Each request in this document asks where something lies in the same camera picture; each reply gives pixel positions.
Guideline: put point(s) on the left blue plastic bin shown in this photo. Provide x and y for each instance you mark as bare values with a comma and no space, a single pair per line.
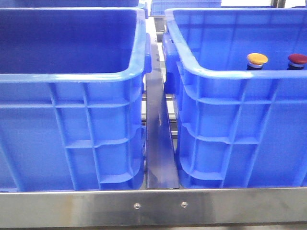
70,98

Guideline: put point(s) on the yellow mushroom push button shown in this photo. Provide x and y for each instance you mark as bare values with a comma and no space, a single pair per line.
256,61

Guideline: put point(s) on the blue plastic bin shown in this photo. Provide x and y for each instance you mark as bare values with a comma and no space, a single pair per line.
70,98
238,128

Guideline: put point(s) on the red mushroom push button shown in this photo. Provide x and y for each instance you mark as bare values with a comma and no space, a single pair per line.
297,61

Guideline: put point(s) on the steel front rail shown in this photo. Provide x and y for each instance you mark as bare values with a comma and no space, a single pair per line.
155,208

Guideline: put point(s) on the dark metal divider bar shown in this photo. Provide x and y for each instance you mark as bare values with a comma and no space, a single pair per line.
160,156

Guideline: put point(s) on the rear right blue bin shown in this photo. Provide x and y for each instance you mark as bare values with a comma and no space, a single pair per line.
158,7

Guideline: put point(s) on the rear left blue bin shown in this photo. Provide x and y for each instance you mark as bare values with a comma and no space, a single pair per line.
69,3

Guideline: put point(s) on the right blue plastic bin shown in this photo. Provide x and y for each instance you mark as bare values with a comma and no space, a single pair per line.
238,128

